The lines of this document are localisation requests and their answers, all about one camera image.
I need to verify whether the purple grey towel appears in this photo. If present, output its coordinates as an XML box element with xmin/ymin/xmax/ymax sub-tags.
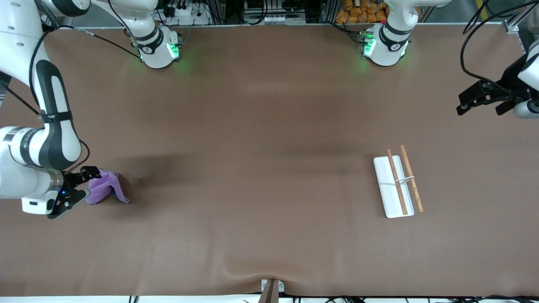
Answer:
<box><xmin>86</xmin><ymin>169</ymin><xmax>131</xmax><ymax>205</ymax></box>

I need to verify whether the white rack with wooden bars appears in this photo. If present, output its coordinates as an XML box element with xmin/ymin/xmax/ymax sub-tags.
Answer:
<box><xmin>373</xmin><ymin>145</ymin><xmax>424</xmax><ymax>219</ymax></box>

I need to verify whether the orange snack bag pile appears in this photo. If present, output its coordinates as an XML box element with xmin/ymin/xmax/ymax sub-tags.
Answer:
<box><xmin>336</xmin><ymin>0</ymin><xmax>422</xmax><ymax>24</ymax></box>

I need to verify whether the brown table mat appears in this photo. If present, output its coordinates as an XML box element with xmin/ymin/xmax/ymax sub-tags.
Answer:
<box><xmin>0</xmin><ymin>23</ymin><xmax>539</xmax><ymax>297</ymax></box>

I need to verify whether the white power strip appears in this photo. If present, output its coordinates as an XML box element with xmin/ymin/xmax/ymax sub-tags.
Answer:
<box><xmin>162</xmin><ymin>4</ymin><xmax>211</xmax><ymax>26</ymax></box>

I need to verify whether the grey electronics box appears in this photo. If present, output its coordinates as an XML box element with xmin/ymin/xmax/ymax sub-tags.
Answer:
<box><xmin>243</xmin><ymin>0</ymin><xmax>307</xmax><ymax>25</ymax></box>

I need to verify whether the aluminium frame post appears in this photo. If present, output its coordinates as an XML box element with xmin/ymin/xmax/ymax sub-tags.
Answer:
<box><xmin>503</xmin><ymin>0</ymin><xmax>539</xmax><ymax>35</ymax></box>

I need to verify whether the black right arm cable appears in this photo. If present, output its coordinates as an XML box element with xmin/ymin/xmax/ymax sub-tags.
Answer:
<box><xmin>0</xmin><ymin>25</ymin><xmax>141</xmax><ymax>174</ymax></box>

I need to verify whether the grey metal camera bracket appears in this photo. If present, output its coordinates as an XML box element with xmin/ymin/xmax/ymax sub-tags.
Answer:
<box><xmin>260</xmin><ymin>279</ymin><xmax>285</xmax><ymax>303</ymax></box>

